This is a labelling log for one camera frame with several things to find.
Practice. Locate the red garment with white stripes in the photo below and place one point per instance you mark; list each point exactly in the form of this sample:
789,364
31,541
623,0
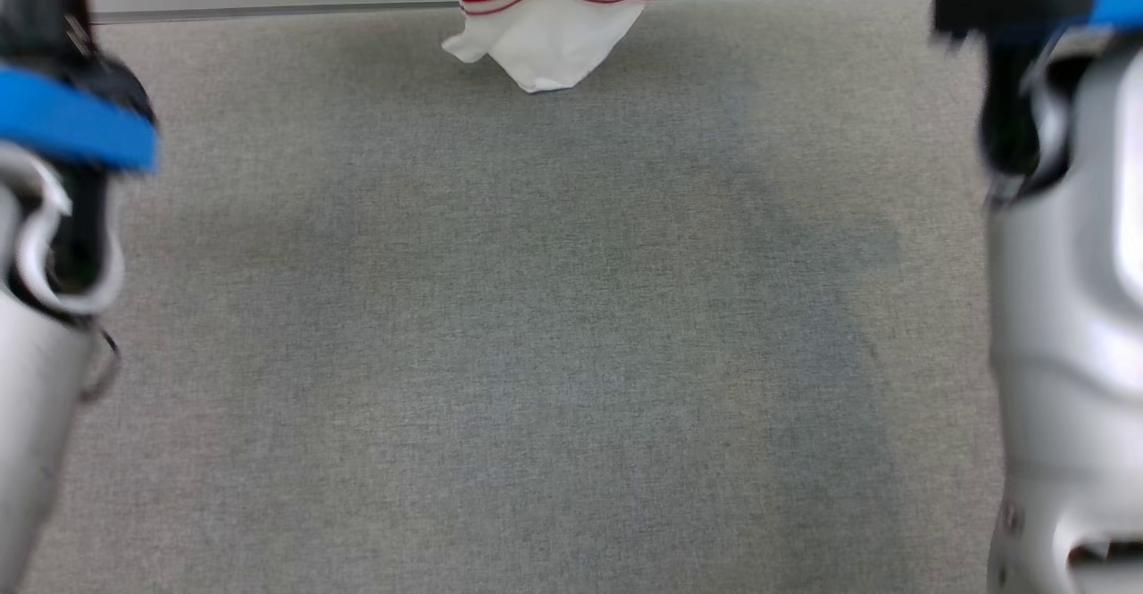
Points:
545,40

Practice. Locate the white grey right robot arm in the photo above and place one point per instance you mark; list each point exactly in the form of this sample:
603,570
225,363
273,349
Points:
1072,308

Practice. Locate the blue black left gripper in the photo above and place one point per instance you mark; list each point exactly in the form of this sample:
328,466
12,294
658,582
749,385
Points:
71,121

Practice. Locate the grey fabric sofa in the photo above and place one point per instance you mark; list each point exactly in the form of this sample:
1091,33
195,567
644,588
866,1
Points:
536,308

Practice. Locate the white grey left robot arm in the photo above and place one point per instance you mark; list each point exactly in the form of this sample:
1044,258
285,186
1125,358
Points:
36,397

